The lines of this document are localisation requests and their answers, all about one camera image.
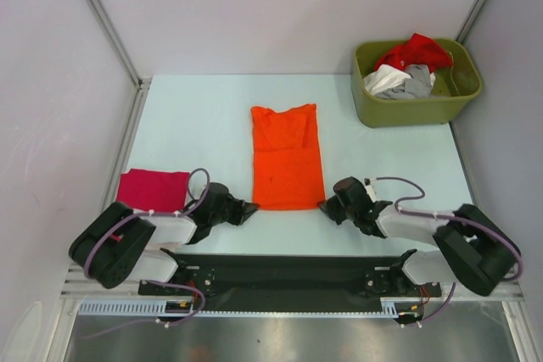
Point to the folded magenta t-shirt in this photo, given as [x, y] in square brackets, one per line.
[157, 190]

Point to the white slotted cable duct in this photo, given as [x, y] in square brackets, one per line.
[382, 309]

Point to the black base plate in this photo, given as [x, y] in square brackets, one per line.
[291, 283]

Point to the left aluminium corner post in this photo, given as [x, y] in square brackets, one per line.
[112, 36]

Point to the aluminium frame rail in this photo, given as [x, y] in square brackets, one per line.
[76, 285]

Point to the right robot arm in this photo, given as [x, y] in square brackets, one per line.
[469, 248]

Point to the grey t-shirt in bin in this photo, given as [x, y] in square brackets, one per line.
[420, 85]

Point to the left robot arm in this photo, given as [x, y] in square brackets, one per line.
[127, 244]

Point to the olive green plastic bin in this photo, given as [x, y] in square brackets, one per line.
[454, 88]

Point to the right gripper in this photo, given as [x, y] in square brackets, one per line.
[327, 206]

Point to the white t-shirt in bin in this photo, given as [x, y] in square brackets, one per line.
[384, 78]

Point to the orange t-shirt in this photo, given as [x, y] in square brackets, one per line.
[287, 163]

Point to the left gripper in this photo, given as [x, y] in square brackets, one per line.
[241, 209]

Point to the red t-shirt in bin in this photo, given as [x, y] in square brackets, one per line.
[417, 50]

